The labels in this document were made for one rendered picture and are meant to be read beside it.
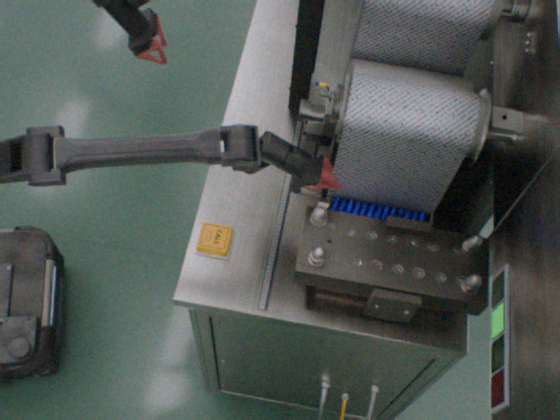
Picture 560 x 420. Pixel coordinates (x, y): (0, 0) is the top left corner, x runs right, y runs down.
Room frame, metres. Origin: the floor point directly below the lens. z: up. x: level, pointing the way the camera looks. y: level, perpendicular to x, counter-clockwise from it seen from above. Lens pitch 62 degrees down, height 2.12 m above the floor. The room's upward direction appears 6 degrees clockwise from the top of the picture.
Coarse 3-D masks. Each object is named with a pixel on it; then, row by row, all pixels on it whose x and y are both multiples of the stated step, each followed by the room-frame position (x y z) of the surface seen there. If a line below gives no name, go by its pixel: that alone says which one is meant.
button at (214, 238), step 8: (208, 224) 0.67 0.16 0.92; (216, 224) 0.67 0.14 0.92; (200, 232) 0.65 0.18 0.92; (208, 232) 0.65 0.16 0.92; (216, 232) 0.65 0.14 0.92; (224, 232) 0.65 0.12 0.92; (200, 240) 0.63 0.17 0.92; (208, 240) 0.63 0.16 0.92; (216, 240) 0.63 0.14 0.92; (224, 240) 0.63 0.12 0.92; (200, 248) 0.61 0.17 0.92; (208, 248) 0.61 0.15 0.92; (216, 248) 0.61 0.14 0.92; (224, 248) 0.61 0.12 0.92; (224, 256) 0.60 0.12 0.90
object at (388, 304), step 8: (376, 288) 0.51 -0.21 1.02; (376, 296) 0.49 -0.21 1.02; (384, 296) 0.50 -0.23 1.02; (392, 296) 0.50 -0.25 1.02; (400, 296) 0.50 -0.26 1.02; (408, 296) 0.50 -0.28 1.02; (416, 296) 0.50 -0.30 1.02; (368, 304) 0.50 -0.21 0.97; (376, 304) 0.49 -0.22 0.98; (384, 304) 0.49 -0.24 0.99; (392, 304) 0.49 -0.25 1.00; (400, 304) 0.49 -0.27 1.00; (408, 304) 0.49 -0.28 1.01; (416, 304) 0.49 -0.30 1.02; (368, 312) 0.49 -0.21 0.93; (376, 312) 0.49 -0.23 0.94; (384, 312) 0.49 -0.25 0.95; (392, 312) 0.49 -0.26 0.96; (400, 312) 0.49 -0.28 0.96; (408, 312) 0.48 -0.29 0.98; (400, 320) 0.49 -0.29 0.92; (408, 320) 0.49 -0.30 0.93
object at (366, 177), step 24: (336, 168) 0.72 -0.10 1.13; (360, 168) 0.72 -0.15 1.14; (384, 168) 0.71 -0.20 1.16; (408, 168) 0.71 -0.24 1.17; (432, 168) 0.71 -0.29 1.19; (336, 192) 0.72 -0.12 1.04; (360, 192) 0.71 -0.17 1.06; (384, 192) 0.71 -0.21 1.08; (408, 192) 0.71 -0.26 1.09; (432, 192) 0.70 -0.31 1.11
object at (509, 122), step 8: (496, 112) 0.77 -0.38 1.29; (504, 112) 0.77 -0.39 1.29; (512, 112) 0.78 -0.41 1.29; (520, 112) 0.78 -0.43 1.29; (496, 120) 0.75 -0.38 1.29; (504, 120) 0.75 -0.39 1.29; (512, 120) 0.76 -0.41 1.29; (520, 120) 0.76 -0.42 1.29; (496, 128) 0.74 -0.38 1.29; (504, 128) 0.74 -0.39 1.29; (512, 128) 0.74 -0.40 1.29; (520, 128) 0.74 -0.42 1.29
